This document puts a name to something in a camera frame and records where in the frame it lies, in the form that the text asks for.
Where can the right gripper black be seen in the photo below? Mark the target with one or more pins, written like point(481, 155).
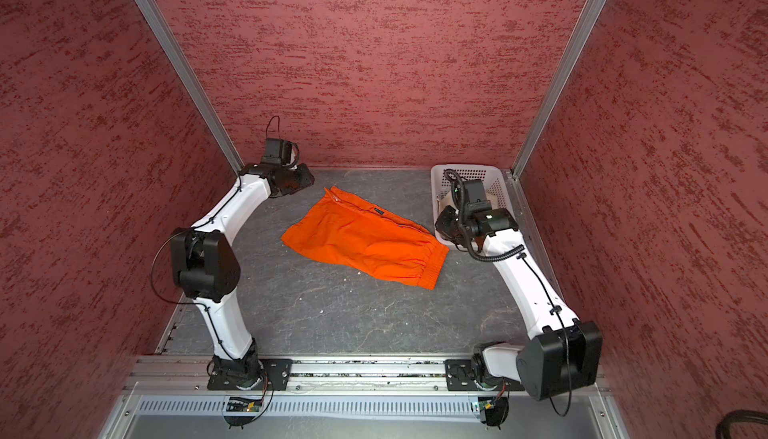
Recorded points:
point(442, 223)

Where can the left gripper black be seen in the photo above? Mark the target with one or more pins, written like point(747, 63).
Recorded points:
point(307, 179)

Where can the white plastic laundry basket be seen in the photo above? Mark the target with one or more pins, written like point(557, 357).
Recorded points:
point(446, 179)

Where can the orange shorts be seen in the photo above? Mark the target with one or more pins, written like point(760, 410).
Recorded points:
point(344, 229)

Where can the beige shorts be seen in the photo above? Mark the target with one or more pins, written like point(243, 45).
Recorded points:
point(447, 201)

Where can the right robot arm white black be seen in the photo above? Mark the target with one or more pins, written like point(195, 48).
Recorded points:
point(562, 353)

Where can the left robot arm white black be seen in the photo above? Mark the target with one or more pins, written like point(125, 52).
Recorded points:
point(206, 269)

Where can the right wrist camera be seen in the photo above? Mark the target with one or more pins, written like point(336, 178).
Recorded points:
point(473, 197)

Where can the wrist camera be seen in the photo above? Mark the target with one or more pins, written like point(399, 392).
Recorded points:
point(280, 153)
point(473, 197)

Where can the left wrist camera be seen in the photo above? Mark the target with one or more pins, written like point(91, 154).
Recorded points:
point(280, 153)

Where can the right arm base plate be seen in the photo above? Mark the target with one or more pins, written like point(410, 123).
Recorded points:
point(472, 375)

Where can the right controller board with wires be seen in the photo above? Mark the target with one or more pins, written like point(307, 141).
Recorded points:
point(494, 411)

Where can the controller board with wires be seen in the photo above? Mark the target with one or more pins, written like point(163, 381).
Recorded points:
point(494, 411)
point(243, 404)

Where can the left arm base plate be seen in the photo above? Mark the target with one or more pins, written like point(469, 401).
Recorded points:
point(274, 374)

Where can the left corner aluminium post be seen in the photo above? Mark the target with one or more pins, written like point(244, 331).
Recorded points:
point(160, 28)

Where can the corner aluminium post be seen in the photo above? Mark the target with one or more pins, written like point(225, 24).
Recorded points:
point(581, 32)
point(160, 28)

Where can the left controller board with wires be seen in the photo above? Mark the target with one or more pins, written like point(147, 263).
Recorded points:
point(243, 404)

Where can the white slotted cable duct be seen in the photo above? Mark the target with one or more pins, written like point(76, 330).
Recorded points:
point(438, 408)

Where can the aluminium mounting rail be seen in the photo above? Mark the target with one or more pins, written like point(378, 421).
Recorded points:
point(397, 375)

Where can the right corner aluminium post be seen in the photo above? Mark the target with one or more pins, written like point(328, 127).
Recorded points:
point(581, 32)

